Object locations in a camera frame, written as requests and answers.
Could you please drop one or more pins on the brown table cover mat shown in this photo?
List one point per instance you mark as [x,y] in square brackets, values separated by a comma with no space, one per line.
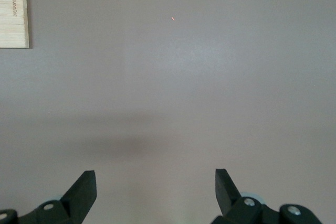
[168,90]

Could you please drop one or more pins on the wooden cutting board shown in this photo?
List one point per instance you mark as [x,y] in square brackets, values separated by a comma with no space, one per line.
[13,30]

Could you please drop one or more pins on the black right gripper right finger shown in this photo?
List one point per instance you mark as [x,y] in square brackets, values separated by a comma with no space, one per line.
[228,197]

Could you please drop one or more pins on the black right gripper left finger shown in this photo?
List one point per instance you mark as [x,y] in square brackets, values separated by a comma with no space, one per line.
[78,200]

